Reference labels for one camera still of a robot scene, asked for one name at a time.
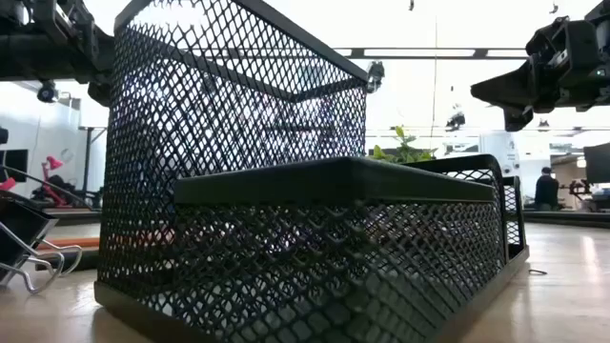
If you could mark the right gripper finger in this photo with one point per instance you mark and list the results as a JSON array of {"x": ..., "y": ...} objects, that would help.
[
  {"x": 505, "y": 90},
  {"x": 517, "y": 119}
]

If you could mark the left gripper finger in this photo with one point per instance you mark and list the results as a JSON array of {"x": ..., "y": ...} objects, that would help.
[
  {"x": 105, "y": 59},
  {"x": 100, "y": 94}
]

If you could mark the orange pencil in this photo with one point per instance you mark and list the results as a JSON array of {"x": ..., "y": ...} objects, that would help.
[{"x": 71, "y": 243}]

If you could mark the black binder clip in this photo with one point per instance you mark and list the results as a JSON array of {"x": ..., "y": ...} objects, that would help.
[{"x": 19, "y": 228}]

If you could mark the black mesh desk organizer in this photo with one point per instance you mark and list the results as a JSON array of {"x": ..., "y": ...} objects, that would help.
[{"x": 333, "y": 181}]

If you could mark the white cylindrical machine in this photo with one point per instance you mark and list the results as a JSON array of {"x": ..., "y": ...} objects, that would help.
[{"x": 498, "y": 150}]

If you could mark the black ceiling spotlight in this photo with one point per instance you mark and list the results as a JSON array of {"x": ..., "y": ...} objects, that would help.
[
  {"x": 456, "y": 120},
  {"x": 47, "y": 92},
  {"x": 375, "y": 76}
]

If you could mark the black metal rack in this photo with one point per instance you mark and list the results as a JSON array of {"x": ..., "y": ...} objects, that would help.
[{"x": 87, "y": 162}]

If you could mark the person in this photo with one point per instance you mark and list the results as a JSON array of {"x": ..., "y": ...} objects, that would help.
[{"x": 547, "y": 190}]

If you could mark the red desk lamp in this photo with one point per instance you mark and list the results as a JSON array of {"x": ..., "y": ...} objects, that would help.
[{"x": 53, "y": 163}]

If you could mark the black desk monitor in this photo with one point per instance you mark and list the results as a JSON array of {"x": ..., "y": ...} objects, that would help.
[{"x": 598, "y": 162}]

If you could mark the small green potted plant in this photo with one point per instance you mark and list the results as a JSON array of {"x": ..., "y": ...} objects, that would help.
[{"x": 405, "y": 150}]

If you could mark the black pen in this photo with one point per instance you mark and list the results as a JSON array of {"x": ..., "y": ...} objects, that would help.
[{"x": 67, "y": 260}]

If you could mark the black wall monitor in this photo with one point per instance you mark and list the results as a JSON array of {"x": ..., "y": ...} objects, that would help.
[{"x": 14, "y": 164}]

